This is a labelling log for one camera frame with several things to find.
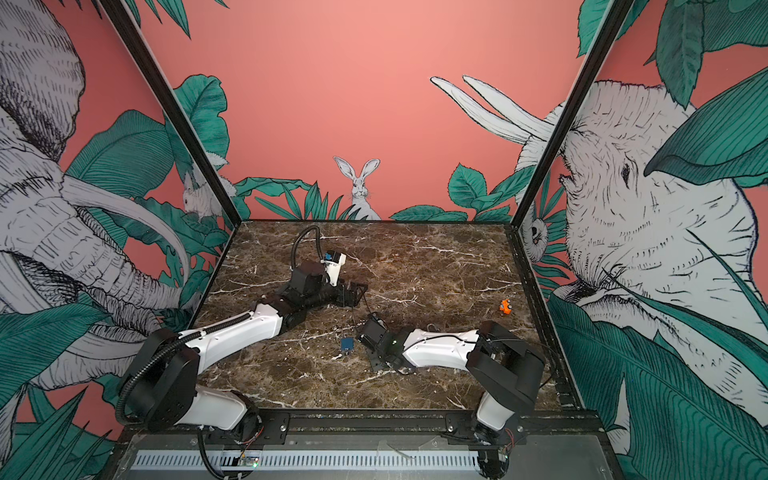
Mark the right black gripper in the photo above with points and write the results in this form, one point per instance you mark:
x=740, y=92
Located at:
x=374, y=360

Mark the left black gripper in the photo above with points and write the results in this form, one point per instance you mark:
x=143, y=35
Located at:
x=353, y=298

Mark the blue padlock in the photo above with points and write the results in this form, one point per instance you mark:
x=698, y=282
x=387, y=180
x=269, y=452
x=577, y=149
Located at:
x=347, y=346

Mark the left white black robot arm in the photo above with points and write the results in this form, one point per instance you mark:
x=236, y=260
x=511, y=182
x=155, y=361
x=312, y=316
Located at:
x=160, y=389

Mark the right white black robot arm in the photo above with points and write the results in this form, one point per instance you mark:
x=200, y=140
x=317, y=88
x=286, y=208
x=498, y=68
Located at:
x=504, y=365

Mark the orange toy car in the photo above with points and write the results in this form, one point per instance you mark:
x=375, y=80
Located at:
x=505, y=307

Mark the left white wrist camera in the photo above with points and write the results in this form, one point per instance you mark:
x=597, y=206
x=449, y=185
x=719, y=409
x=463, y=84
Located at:
x=333, y=262

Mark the black mounting rail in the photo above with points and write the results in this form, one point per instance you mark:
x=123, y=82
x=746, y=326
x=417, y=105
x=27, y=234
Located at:
x=459, y=427

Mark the white slotted cable duct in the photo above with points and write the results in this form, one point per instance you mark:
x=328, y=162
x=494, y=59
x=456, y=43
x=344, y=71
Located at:
x=325, y=460

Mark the left black frame post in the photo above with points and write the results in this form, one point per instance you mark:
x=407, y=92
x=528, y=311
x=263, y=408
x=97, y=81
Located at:
x=124, y=23

